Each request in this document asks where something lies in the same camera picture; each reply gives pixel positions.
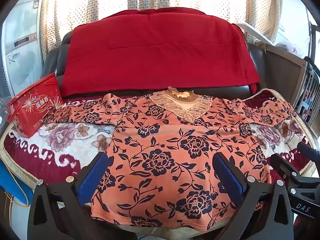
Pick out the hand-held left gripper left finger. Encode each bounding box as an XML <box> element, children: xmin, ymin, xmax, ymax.
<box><xmin>27</xmin><ymin>152</ymin><xmax>109</xmax><ymax>240</ymax></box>

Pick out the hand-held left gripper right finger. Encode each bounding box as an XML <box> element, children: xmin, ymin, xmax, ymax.
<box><xmin>212</xmin><ymin>152</ymin><xmax>294</xmax><ymax>240</ymax></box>

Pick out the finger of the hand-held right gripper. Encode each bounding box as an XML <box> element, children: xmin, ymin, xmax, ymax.
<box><xmin>297</xmin><ymin>141</ymin><xmax>320</xmax><ymax>161</ymax></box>
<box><xmin>270</xmin><ymin>152</ymin><xmax>302</xmax><ymax>183</ymax></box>

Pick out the orange floral shirt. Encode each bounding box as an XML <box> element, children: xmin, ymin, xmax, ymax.
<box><xmin>44</xmin><ymin>86</ymin><xmax>298</xmax><ymax>230</ymax></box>

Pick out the floral plush blanket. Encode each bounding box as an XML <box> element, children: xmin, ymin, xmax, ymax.
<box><xmin>0</xmin><ymin>88</ymin><xmax>316</xmax><ymax>193</ymax></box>

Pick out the wooden slatted crib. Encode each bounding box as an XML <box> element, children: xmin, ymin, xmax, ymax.
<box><xmin>264</xmin><ymin>42</ymin><xmax>320</xmax><ymax>128</ymax></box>

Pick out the blue bag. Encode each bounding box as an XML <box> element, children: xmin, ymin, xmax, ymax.
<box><xmin>0</xmin><ymin>159</ymin><xmax>35</xmax><ymax>207</ymax></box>

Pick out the red printed box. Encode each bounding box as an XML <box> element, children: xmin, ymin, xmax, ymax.
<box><xmin>6</xmin><ymin>72</ymin><xmax>64</xmax><ymax>138</ymax></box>

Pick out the dark leather sofa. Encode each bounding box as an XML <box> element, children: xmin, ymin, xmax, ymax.
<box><xmin>44</xmin><ymin>24</ymin><xmax>308</xmax><ymax>101</ymax></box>

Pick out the red blanket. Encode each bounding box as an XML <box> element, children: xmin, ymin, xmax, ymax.
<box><xmin>61</xmin><ymin>9</ymin><xmax>261</xmax><ymax>97</ymax></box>

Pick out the white refrigerator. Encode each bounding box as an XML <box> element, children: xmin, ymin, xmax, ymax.
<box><xmin>1</xmin><ymin>0</ymin><xmax>47</xmax><ymax>98</ymax></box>

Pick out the dotted cream curtain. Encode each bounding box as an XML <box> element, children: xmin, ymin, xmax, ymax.
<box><xmin>40</xmin><ymin>0</ymin><xmax>284</xmax><ymax>55</ymax></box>

